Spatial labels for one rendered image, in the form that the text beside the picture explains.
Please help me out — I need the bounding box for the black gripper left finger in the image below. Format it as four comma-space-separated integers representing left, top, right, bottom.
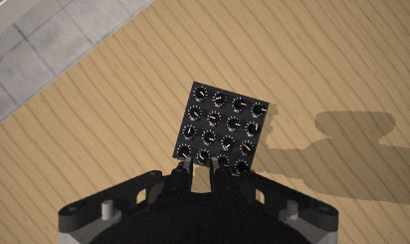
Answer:
58, 156, 193, 244

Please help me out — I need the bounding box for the black knob box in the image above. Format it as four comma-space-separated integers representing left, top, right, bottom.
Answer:
172, 81, 269, 176

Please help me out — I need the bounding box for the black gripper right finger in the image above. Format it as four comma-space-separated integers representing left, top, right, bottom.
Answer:
209, 157, 338, 244

